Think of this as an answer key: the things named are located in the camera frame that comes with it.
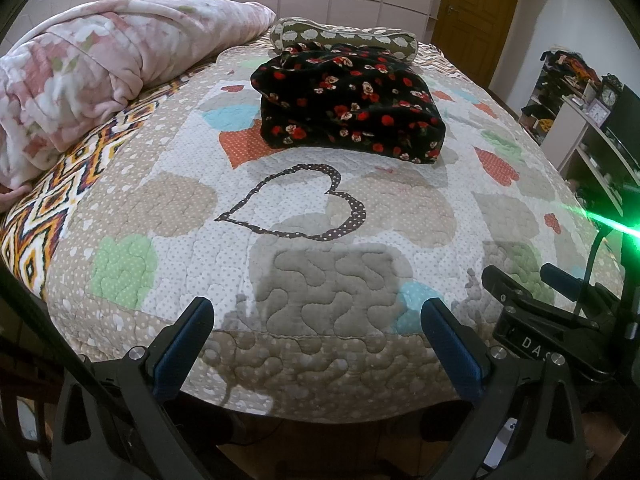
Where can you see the black floral garment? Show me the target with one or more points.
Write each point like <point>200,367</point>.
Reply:
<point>350,105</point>

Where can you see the brown pillow with white print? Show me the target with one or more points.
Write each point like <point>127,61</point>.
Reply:
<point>350,37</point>

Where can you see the dark alarm clock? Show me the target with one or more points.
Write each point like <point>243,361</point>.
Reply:
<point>611,92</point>

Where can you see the geometric diamond patterned blanket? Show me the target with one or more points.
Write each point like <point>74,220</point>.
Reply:
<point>45,210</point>

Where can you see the brown wooden door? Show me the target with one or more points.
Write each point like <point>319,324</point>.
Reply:
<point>480,15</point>

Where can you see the pink floral fleece blanket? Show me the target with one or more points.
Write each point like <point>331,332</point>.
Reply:
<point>90,70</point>

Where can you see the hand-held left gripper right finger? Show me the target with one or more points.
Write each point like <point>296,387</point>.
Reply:
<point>452,355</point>

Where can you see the beige quilted heart bedspread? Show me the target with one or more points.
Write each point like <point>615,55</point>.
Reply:
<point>320,270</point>

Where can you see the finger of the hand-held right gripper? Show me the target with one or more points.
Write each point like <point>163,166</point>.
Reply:
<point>515,297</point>
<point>557,275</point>

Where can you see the colourful clothes pile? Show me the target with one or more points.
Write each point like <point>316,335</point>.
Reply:
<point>570,65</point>

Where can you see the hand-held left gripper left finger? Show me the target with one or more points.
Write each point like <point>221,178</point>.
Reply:
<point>182,345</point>

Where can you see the small white clock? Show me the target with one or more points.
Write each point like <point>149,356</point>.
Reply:
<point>598,110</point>

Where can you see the white shelf unit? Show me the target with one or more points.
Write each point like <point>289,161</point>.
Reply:
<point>575,135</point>

